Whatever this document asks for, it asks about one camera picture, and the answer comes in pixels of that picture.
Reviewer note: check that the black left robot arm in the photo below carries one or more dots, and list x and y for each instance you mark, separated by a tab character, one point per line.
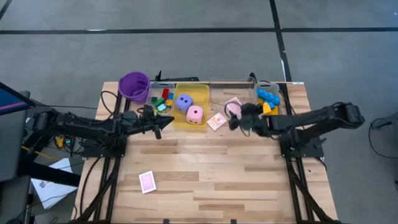
81	126

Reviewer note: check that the large blue toy block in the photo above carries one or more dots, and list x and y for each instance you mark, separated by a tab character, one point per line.
268	97

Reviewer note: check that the black metal mounting frame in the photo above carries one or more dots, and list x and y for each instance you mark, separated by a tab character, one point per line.
117	102
289	168

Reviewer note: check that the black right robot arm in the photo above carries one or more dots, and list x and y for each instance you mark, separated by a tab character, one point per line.
311	119

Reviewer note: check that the grey plastic bin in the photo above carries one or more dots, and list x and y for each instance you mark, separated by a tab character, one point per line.
273	87

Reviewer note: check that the small clear plastic bin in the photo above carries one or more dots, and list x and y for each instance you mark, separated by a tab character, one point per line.
150	90

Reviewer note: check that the orange print card deck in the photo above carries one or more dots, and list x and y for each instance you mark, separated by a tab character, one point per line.
216	121

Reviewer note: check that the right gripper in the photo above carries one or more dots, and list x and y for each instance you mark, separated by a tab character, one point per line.
256	121

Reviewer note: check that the purple plastic bucket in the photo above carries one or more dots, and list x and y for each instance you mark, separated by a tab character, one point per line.
133	84

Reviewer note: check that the yellow translucent plastic bin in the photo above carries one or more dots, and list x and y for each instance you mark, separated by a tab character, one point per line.
189	90

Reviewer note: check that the pink foam die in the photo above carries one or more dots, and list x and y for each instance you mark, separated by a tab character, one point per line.
195	114

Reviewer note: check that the black table edge rail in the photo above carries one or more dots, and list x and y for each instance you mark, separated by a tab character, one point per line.
183	79

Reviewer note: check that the lavender foam die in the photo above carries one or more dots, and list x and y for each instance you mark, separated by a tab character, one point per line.
184	103

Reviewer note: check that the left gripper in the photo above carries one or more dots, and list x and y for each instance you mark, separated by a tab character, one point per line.
146	119

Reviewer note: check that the large clear plastic bin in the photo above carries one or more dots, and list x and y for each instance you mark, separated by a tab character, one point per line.
231	88

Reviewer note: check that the dark monitor with blue screen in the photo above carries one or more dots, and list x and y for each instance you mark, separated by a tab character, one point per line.
11	99

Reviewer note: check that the white paper sheets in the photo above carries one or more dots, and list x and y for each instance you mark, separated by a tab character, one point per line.
49	186

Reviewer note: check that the black clamp post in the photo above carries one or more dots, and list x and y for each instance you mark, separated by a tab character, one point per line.
159	76
252	76

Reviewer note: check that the red toy block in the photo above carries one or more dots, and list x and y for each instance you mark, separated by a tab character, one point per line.
165	93

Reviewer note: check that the black stand beam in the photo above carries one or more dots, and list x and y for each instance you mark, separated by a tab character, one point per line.
49	174

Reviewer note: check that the yellow tool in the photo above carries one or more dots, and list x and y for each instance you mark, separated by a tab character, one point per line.
59	142

